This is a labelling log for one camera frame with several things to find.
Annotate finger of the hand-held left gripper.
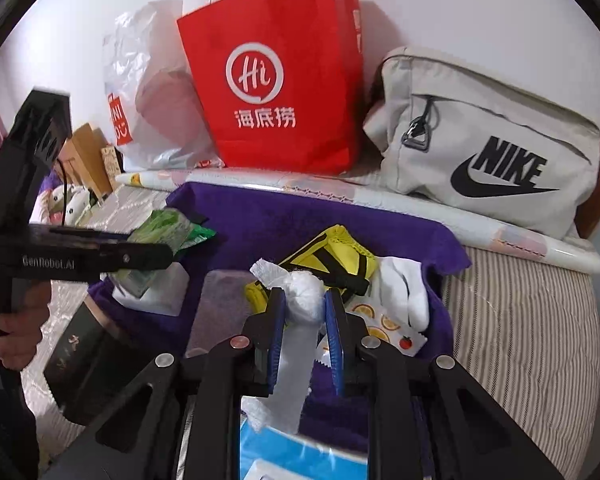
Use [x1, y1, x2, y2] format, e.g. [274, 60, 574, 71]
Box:
[101, 242, 177, 276]
[50, 226, 132, 247]

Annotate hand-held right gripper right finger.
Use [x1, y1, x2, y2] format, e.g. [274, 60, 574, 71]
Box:
[325, 288, 563, 480]

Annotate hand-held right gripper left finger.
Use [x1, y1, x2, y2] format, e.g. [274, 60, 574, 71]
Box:
[95, 287, 287, 480]

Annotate orange slice print cloth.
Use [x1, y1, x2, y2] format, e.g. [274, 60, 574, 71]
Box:
[345, 302, 397, 346]

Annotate white sponge block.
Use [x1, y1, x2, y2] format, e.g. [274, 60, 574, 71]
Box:
[112, 260, 190, 317]

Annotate white fruit print packet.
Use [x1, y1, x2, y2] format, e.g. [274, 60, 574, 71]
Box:
[317, 331, 427, 367]

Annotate white socks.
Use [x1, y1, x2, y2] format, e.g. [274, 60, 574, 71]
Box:
[377, 256, 432, 333]

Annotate yellow and black pouch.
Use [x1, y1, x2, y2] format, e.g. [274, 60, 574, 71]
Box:
[244, 225, 378, 311]

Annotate person's left forearm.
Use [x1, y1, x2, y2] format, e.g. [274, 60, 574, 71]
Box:
[0, 355, 38, 480]

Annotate person's left hand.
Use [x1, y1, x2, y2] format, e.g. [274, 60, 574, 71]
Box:
[0, 280, 52, 372]

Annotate white black-dotted plush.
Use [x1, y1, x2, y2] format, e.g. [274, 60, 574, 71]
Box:
[47, 185, 98, 226]

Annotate wooden headboard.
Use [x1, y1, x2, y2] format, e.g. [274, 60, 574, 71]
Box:
[57, 122, 113, 201]

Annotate brown patterned book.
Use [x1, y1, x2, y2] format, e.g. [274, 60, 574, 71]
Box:
[101, 145, 126, 181]

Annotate blue tissue box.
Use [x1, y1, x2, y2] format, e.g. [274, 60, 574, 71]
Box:
[240, 395, 371, 480]

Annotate purple towel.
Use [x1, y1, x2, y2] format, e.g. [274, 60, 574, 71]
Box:
[87, 182, 472, 441]

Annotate dark green tea tin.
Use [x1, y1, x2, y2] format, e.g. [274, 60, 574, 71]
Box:
[42, 302, 146, 426]

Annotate white plastic shopping bag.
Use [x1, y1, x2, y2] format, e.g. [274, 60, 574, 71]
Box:
[102, 0, 222, 171]

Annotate rolled white printed paper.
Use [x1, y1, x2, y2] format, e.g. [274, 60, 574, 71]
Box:
[116, 167, 600, 275]

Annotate striped mattress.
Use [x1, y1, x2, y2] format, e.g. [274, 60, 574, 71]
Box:
[20, 185, 598, 480]

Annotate red paper bag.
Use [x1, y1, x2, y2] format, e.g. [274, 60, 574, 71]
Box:
[176, 0, 366, 176]

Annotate grey bag with black logo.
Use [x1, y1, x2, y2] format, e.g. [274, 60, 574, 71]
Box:
[362, 46, 600, 240]

